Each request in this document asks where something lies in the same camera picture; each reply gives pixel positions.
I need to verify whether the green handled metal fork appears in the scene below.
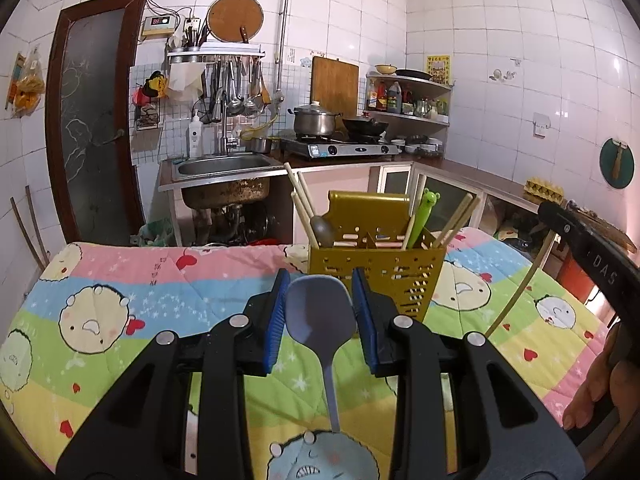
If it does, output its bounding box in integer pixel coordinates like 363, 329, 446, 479
404, 188, 440, 249

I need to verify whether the light blue silicone spatula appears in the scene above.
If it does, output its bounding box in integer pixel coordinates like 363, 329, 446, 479
285, 274, 356, 434

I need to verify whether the grey metal spoon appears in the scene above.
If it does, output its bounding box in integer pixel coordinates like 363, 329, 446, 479
310, 216, 335, 248

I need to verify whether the kitchen counter cabinet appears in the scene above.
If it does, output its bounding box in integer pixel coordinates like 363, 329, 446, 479
158, 154, 566, 261

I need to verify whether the person's right hand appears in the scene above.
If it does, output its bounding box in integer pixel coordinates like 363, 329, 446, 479
562, 323, 639, 430

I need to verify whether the red box under counter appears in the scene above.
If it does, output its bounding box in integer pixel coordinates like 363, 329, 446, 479
556, 252, 594, 304

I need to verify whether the yellow egg tray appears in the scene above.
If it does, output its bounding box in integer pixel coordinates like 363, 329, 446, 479
524, 178, 565, 205

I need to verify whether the colourful cartoon quilt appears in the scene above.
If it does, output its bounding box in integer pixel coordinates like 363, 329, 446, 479
1, 228, 608, 479

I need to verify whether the dark brown glass door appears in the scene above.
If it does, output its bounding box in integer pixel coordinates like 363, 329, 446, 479
44, 0, 146, 246

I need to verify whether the yellow slotted utensil holder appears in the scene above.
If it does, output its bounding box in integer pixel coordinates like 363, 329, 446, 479
307, 191, 446, 322

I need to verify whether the steel sink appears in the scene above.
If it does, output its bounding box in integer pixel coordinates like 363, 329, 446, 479
158, 153, 286, 210

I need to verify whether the black wok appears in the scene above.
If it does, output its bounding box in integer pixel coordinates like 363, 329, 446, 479
342, 116, 388, 143

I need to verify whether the white soap bottle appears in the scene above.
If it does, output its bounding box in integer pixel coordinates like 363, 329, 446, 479
188, 114, 203, 158

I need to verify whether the gas stove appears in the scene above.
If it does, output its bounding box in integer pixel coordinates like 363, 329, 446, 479
280, 136, 400, 159

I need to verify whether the rectangular wooden cutting board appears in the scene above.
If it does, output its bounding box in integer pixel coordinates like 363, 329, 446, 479
310, 56, 359, 118

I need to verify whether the steel pot with lid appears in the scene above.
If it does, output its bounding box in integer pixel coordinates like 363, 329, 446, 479
288, 101, 342, 138

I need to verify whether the orange hanging plastic bag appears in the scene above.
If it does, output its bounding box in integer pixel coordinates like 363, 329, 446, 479
6, 46, 46, 117

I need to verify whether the hanging utensil rack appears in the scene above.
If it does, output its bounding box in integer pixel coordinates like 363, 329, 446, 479
166, 41, 268, 122

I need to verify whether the round wooden cutting board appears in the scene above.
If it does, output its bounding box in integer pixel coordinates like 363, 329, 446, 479
206, 0, 264, 44

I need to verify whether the green round wall board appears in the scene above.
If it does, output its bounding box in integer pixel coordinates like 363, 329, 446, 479
599, 138, 634, 190

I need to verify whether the white wall socket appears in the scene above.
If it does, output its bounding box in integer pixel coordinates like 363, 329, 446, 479
532, 112, 551, 139

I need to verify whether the yellow wall poster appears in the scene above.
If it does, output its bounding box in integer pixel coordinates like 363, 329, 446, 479
426, 54, 451, 86

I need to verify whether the corner wall shelf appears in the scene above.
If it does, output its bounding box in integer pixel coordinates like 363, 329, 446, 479
363, 66, 454, 158

